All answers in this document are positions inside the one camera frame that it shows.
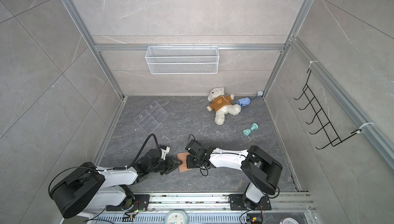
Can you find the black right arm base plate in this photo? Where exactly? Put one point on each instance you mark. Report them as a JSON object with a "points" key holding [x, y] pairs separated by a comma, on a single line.
{"points": [[240, 202]]}

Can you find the aluminium rail front frame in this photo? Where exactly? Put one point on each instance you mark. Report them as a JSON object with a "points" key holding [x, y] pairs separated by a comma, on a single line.
{"points": [[206, 208]]}

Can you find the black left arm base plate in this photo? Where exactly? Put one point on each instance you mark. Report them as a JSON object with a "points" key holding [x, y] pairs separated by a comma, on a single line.
{"points": [[137, 202]]}

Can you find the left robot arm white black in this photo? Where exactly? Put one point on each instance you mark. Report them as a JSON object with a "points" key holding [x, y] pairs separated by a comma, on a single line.
{"points": [[90, 187]]}

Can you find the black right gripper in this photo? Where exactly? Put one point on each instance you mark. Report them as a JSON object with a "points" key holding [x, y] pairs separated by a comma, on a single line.
{"points": [[189, 164]]}

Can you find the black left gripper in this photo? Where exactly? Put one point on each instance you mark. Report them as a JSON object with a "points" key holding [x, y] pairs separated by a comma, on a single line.
{"points": [[174, 165]]}

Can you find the blue cat-shaped toy device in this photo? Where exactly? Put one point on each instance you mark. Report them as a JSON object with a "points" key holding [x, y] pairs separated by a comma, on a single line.
{"points": [[244, 102]]}

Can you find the white wire mesh basket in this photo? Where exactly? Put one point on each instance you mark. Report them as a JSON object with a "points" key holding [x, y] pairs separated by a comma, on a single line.
{"points": [[183, 59]]}

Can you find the black wire hook rack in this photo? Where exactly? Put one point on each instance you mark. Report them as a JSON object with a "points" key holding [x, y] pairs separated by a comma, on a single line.
{"points": [[320, 117]]}

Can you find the white teddy bear brown shirt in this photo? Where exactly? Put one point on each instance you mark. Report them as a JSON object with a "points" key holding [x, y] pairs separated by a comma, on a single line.
{"points": [[221, 104]]}

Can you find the clear acrylic tiered holder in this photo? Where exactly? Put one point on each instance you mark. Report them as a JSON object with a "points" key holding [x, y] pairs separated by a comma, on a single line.
{"points": [[151, 117]]}

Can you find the white round timer device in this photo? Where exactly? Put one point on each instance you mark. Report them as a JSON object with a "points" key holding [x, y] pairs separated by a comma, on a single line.
{"points": [[176, 217]]}

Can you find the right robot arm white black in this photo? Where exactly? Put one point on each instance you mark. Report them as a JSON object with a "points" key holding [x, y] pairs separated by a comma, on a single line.
{"points": [[262, 170]]}

